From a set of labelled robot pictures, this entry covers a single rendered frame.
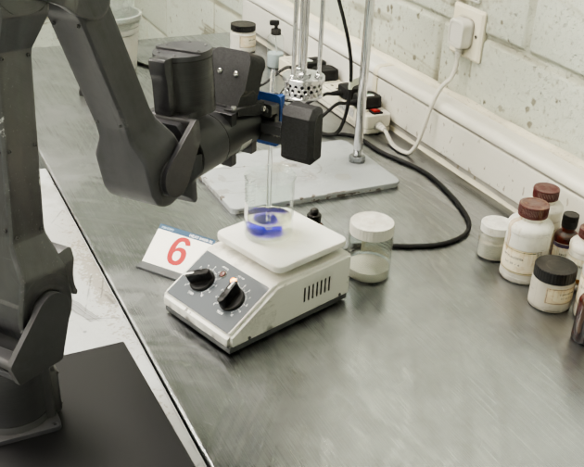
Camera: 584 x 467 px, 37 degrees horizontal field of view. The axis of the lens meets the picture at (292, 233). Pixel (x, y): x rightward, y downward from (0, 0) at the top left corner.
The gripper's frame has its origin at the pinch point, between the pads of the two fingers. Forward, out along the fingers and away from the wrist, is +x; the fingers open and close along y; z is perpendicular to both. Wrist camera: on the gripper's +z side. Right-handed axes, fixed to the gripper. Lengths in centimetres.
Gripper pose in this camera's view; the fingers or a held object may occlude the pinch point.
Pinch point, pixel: (265, 106)
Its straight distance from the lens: 100.2
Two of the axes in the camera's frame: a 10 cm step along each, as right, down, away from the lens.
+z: 0.4, -8.8, -4.7
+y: -8.8, -2.5, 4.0
